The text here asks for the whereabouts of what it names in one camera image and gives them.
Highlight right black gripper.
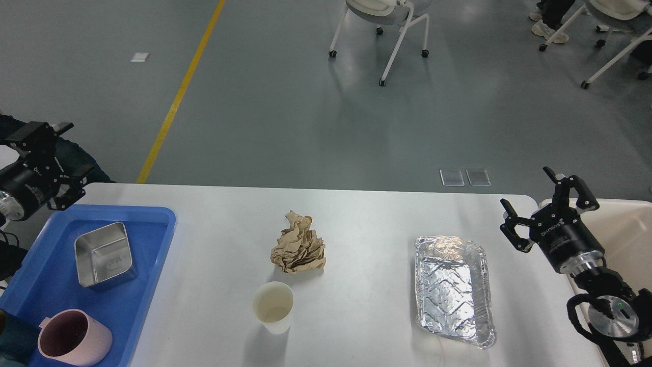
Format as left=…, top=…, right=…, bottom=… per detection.
left=499, top=166, right=606, bottom=275

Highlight white chair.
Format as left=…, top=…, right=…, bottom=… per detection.
left=328, top=1, right=432, bottom=87
left=538, top=1, right=651, bottom=90

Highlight blue plastic tray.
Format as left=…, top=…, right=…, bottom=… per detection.
left=1, top=204, right=176, bottom=366

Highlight pink mug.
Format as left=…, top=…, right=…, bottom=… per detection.
left=37, top=309, right=113, bottom=366

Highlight white chair right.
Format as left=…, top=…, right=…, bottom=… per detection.
left=538, top=1, right=651, bottom=90

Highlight square steel container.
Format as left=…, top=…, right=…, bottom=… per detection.
left=74, top=222, right=138, bottom=292

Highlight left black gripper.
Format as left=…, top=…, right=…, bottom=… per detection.
left=1, top=121, right=95, bottom=221

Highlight beige plastic bin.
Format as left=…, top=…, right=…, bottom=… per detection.
left=567, top=199, right=650, bottom=295

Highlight crumpled brown paper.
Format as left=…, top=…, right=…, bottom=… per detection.
left=270, top=211, right=326, bottom=274

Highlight aluminium foil tray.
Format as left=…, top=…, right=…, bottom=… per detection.
left=414, top=235, right=497, bottom=349

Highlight white paper cup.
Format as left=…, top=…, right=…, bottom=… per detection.
left=251, top=281, right=295, bottom=335

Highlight seated person feet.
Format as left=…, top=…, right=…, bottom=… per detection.
left=529, top=1, right=575, bottom=44

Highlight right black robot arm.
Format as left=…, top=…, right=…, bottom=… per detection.
left=500, top=166, right=650, bottom=366

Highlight white chair centre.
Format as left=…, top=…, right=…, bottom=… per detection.
left=328, top=1, right=432, bottom=87

